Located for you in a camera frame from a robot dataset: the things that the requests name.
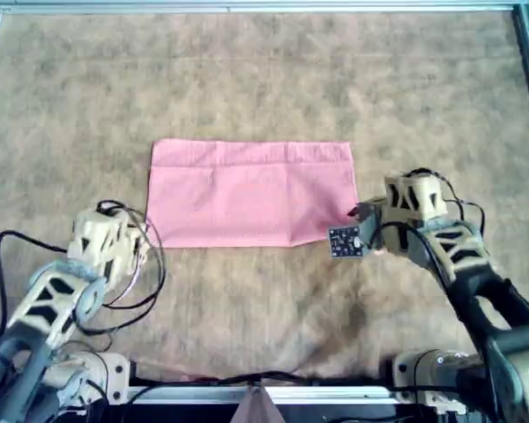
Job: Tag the beige grey left robot arm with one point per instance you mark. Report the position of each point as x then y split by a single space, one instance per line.
114 374

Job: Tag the brown triangular block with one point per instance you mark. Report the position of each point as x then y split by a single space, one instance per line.
258 410

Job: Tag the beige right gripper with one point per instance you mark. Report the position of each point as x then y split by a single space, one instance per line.
421 189

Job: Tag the black wrist camera circuit board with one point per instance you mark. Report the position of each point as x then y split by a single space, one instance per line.
344 241

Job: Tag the pink cloth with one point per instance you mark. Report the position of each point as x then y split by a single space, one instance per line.
247 207

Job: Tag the aluminium table frame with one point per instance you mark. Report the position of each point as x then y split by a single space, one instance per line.
264 6

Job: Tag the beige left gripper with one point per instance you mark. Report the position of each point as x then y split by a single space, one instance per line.
92 224

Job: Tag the beige grey right robot arm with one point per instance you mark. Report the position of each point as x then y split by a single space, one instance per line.
427 370

